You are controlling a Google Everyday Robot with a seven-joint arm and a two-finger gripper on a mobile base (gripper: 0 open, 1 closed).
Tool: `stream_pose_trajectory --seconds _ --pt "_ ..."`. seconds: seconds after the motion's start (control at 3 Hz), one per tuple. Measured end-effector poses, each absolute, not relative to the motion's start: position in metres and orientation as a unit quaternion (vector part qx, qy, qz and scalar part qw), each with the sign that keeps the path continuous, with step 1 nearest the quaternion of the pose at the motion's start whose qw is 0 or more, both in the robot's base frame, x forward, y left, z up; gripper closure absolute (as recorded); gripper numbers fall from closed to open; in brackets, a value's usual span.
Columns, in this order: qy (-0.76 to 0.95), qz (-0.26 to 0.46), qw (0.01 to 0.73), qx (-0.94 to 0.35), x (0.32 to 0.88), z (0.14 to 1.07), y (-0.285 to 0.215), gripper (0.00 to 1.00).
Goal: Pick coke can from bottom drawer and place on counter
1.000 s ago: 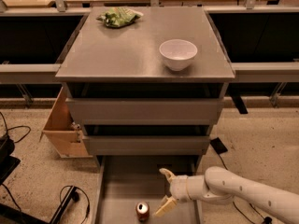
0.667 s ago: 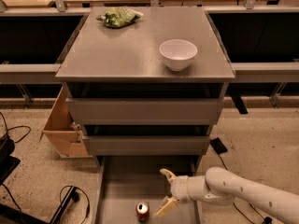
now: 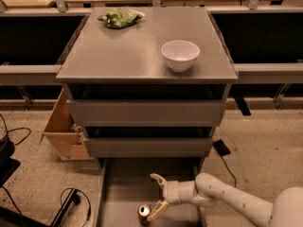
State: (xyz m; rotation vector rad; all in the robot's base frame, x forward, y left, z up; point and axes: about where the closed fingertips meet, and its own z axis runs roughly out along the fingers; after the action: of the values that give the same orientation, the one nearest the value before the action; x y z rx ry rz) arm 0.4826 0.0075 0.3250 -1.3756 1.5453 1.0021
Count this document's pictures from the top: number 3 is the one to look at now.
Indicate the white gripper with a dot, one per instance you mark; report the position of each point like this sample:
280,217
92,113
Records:
171,192

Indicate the red coke can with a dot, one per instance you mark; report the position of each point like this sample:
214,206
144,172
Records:
143,212

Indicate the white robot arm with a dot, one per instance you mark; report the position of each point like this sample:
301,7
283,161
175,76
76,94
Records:
285,211

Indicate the grey open bottom drawer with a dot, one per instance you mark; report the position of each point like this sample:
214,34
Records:
126,185

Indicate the grey middle drawer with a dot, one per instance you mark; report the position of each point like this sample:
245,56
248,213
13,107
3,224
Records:
147,147

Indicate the grey top drawer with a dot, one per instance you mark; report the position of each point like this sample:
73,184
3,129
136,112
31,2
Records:
147,113

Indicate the grey drawer cabinet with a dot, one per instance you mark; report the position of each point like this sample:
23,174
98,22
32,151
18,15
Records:
155,89

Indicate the cardboard box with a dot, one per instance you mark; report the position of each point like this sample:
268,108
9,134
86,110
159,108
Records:
63,134

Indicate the white bowl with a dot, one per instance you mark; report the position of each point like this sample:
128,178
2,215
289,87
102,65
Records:
180,55

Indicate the black equipment at left edge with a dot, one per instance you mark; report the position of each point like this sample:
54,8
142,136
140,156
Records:
7,164

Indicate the green chip bag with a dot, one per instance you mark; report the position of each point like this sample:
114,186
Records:
119,18

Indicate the black power adapter with cable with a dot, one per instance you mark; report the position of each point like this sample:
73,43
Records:
223,150

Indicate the black stand with cable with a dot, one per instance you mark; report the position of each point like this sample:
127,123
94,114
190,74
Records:
70,196

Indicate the grey metal rail frame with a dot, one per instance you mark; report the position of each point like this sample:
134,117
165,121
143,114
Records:
31,73

